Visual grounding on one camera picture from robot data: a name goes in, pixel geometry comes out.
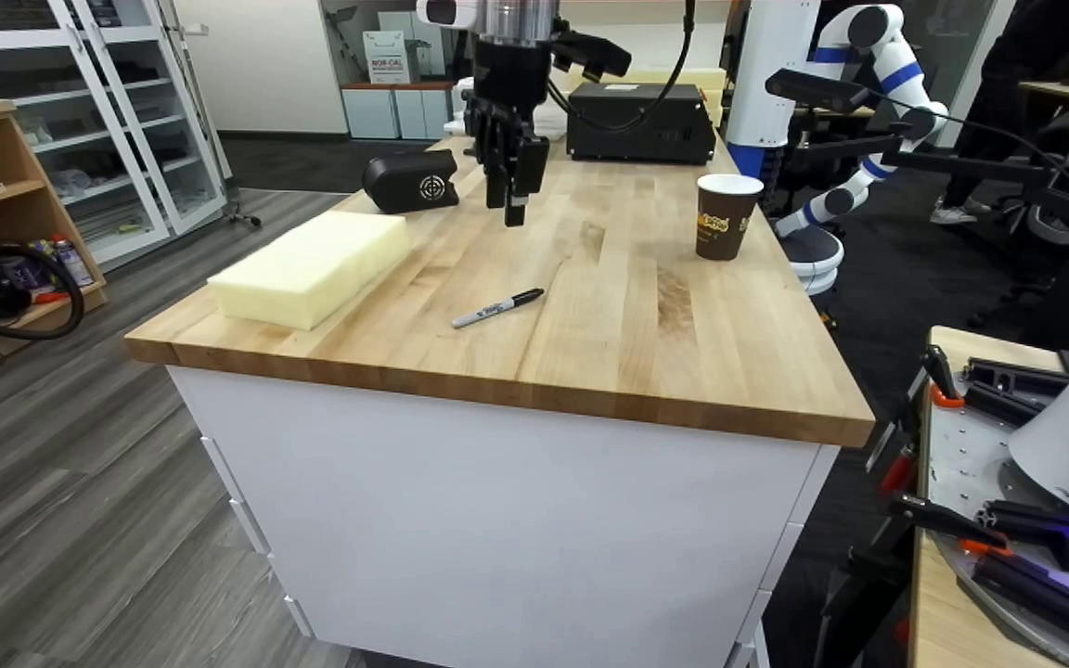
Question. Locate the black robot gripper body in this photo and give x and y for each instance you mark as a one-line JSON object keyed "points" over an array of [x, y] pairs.
{"points": [[508, 84]]}

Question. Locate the silver black marker pen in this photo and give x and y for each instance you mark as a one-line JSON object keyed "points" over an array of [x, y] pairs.
{"points": [[499, 309]]}

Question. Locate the yellow foam block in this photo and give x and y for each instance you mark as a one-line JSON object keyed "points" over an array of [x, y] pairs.
{"points": [[313, 267]]}

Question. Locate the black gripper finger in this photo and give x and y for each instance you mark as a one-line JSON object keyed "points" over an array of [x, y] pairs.
{"points": [[491, 154], [526, 177]]}

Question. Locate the black box on table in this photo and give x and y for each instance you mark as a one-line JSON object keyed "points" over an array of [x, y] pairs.
{"points": [[641, 123]]}

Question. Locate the black stereo camera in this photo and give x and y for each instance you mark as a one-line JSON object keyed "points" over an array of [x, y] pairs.
{"points": [[411, 183]]}

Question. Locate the white glass door cabinet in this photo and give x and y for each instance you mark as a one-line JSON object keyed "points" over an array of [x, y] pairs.
{"points": [[104, 109]]}

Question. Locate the brown paper coffee cup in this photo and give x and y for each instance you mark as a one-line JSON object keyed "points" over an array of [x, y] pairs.
{"points": [[726, 204]]}

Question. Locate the wooden cart with tools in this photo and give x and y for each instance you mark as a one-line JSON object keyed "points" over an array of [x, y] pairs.
{"points": [[975, 541]]}

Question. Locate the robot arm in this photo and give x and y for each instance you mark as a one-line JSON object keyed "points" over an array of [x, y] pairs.
{"points": [[518, 41]]}

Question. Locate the white table cabinet base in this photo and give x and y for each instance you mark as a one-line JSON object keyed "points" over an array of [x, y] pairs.
{"points": [[479, 535]]}

